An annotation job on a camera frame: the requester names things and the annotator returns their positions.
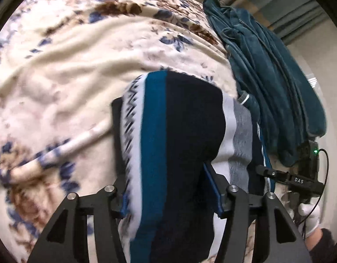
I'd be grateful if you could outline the teal velvet garment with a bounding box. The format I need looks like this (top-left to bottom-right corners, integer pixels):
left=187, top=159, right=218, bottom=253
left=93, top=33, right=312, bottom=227
left=203, top=0, right=327, bottom=168

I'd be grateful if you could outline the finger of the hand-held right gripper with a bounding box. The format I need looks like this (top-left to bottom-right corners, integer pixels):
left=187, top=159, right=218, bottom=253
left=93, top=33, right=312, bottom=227
left=255, top=165, right=289, bottom=183

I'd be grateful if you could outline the navy striped patterned sweater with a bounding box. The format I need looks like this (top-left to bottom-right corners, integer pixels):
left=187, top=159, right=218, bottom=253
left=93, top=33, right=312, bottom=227
left=111, top=70, right=276, bottom=263

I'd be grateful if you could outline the floral fleece blanket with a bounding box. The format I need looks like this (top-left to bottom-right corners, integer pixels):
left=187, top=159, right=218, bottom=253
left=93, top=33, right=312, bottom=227
left=0, top=0, right=295, bottom=263

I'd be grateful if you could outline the striped curtain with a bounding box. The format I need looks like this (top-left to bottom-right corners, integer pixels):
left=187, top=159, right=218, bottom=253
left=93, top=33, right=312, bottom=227
left=212, top=0, right=327, bottom=45

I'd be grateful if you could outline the black cable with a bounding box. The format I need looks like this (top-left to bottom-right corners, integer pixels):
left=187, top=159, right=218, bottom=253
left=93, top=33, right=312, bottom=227
left=301, top=148, right=330, bottom=238

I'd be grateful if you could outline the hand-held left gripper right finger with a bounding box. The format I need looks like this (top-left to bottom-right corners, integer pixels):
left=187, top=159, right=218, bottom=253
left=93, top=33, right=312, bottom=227
left=203, top=162, right=313, bottom=263

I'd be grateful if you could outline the person's right forearm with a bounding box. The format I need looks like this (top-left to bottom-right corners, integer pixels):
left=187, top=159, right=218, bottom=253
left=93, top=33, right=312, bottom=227
left=306, top=227, right=337, bottom=263

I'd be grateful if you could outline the person's right hand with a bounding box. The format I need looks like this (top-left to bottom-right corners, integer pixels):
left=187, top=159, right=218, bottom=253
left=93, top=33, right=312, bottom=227
left=297, top=203, right=321, bottom=238

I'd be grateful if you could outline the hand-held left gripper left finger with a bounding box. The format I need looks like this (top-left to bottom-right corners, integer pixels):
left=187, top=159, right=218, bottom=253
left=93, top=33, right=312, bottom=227
left=27, top=175, right=131, bottom=263

